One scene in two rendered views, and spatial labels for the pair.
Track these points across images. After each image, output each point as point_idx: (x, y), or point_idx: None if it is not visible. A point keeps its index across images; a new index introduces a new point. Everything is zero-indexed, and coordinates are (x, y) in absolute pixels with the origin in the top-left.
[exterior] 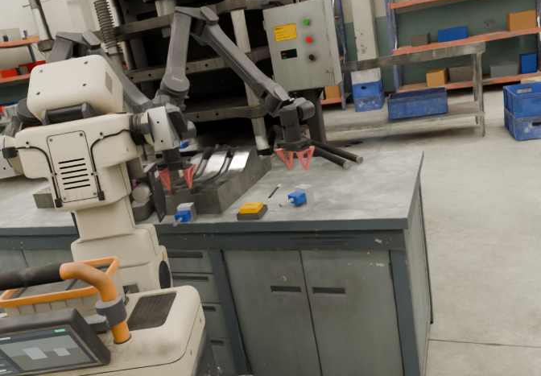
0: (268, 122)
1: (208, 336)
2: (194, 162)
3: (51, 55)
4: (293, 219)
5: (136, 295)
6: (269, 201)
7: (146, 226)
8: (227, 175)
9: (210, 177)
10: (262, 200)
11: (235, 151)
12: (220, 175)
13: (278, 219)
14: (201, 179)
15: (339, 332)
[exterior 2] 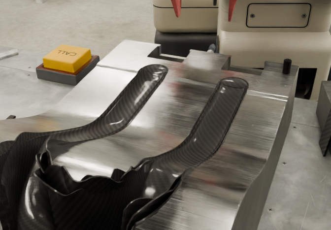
0: None
1: (154, 40)
2: (229, 174)
3: None
4: (12, 49)
5: None
6: (21, 104)
7: None
8: (93, 106)
9: (148, 108)
10: (32, 111)
11: (28, 132)
12: (115, 126)
13: (32, 53)
14: (175, 98)
15: None
